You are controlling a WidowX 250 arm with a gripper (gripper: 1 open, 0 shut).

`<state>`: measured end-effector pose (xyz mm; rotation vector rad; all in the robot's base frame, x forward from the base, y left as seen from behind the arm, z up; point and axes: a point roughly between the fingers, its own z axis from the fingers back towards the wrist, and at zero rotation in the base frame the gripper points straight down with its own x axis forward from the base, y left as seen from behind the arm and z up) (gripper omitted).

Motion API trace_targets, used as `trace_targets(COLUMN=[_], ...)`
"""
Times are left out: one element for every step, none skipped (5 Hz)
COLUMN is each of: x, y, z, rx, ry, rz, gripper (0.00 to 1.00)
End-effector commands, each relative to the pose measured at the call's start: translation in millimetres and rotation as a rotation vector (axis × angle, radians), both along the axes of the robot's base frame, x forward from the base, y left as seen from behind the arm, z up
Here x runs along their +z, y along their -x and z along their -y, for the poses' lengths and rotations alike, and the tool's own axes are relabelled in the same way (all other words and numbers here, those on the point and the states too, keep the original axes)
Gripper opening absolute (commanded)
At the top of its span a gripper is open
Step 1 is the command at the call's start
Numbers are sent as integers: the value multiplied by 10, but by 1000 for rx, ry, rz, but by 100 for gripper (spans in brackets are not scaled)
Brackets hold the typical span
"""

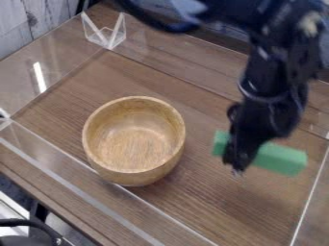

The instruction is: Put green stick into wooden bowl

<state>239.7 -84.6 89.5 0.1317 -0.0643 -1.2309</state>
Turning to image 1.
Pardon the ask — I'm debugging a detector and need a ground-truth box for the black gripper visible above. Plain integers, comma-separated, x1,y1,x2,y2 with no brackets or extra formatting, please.
222,29,323,175

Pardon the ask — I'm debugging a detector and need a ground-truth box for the green rectangular block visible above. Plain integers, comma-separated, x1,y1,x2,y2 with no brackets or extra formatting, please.
212,131,309,177

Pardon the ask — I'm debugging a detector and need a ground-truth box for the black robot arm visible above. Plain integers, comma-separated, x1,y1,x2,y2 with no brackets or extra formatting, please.
116,0,329,173

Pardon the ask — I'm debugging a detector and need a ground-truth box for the wooden bowl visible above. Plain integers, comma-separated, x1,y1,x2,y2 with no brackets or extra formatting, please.
81,96,186,186

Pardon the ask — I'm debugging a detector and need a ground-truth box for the clear acrylic tray wall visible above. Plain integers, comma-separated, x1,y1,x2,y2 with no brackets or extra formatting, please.
0,118,216,246

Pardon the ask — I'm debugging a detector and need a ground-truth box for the clear acrylic corner bracket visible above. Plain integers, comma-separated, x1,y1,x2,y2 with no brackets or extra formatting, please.
81,12,126,50

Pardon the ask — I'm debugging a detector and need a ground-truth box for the black metal table frame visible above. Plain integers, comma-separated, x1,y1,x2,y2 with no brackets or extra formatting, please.
24,200,87,246

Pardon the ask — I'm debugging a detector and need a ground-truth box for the black cable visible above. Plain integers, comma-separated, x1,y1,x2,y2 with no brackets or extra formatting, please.
0,217,56,246

